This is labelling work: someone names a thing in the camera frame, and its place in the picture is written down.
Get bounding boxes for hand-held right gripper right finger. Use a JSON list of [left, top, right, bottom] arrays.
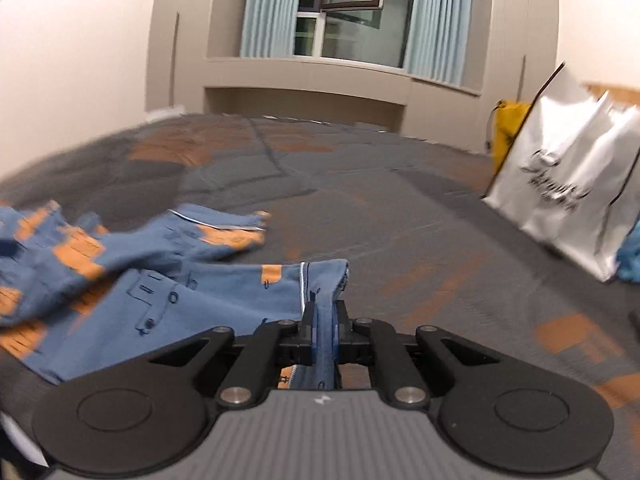
[[334, 300, 502, 407]]

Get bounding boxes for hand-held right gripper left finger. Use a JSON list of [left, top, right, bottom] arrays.
[[145, 302, 318, 408]]

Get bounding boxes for blue orange print pants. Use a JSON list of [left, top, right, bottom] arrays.
[[0, 200, 351, 392]]

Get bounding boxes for grey orange quilted mattress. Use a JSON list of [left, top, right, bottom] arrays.
[[0, 112, 640, 463]]

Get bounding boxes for beige window cabinet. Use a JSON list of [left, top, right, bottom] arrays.
[[202, 55, 483, 153]]

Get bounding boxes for yellow shopping bag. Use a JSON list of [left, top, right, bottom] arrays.
[[486, 100, 533, 173]]

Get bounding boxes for white shopping bag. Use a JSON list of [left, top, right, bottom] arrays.
[[482, 62, 640, 283]]

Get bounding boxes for blue cloth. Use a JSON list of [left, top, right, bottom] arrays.
[[616, 239, 640, 283]]

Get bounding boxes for tall beige wardrobe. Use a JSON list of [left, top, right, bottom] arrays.
[[145, 0, 221, 117], [470, 0, 561, 155]]

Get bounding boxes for dark framed window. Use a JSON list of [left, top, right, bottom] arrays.
[[292, 0, 418, 68]]

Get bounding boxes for light blue curtain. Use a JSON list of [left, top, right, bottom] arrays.
[[402, 0, 474, 86], [240, 0, 306, 59]]

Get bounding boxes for wood and grey padded headboard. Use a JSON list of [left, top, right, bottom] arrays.
[[582, 81, 640, 112]]

